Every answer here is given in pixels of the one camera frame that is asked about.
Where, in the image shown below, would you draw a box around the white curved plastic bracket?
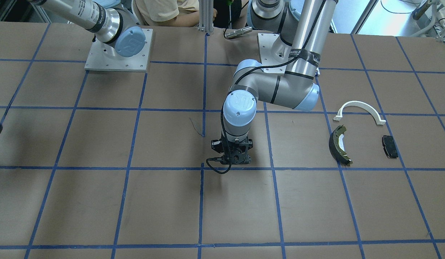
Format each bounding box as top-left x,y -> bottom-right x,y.
333,100 -> 387,125

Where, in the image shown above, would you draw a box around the seated person beige shirt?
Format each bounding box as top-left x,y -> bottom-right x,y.
133,0 -> 200,27

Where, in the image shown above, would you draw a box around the silver metal cylinder tool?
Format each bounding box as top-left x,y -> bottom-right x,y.
223,26 -> 253,40

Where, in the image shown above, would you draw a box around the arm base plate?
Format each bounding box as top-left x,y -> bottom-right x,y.
257,33 -> 321,76
85,28 -> 153,72

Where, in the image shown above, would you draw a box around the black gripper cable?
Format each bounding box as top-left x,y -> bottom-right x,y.
206,0 -> 327,175

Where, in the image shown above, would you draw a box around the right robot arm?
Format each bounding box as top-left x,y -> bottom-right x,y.
29,0 -> 146,57

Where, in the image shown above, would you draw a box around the aluminium frame post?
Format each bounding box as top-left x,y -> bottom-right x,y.
198,0 -> 214,34

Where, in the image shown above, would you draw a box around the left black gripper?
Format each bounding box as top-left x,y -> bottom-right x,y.
211,137 -> 253,164

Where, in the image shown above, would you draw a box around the green brake shoe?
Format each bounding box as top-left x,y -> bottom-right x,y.
329,125 -> 353,165

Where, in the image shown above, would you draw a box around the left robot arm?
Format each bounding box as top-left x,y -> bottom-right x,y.
206,0 -> 338,166

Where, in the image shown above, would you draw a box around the black brake pad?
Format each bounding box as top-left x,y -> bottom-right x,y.
382,135 -> 399,158

